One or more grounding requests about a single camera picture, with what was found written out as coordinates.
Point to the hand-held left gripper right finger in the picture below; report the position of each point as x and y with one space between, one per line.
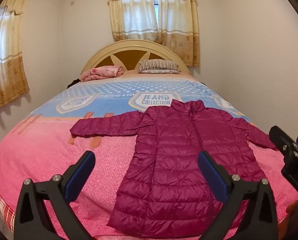
212 175

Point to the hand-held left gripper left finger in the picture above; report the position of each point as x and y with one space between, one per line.
80 175

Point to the magenta puffer jacket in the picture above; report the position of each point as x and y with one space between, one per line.
174 155

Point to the person's right hand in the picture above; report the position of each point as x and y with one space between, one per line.
295 212

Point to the pink and blue printed blanket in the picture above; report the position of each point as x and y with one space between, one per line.
51 155

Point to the red plaid bed sheet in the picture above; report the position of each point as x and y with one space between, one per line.
6 212

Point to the dark cloth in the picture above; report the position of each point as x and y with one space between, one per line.
72 83

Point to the pink folded blanket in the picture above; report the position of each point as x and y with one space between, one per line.
102 72

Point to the striped pillow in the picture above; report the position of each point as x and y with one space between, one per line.
157 66

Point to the cream floral curtain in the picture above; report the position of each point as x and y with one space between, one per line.
6 62
132 10
179 17

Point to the cream arched headboard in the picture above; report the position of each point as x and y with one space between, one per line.
128 45

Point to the window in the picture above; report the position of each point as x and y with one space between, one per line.
155 7

